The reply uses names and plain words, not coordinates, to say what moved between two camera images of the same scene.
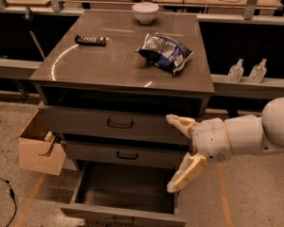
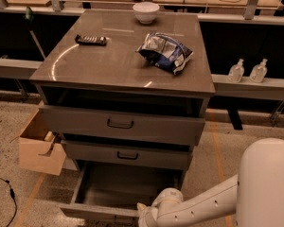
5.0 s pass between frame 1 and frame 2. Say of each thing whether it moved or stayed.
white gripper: moved
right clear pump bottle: stayed
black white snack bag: stayed
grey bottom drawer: stayed
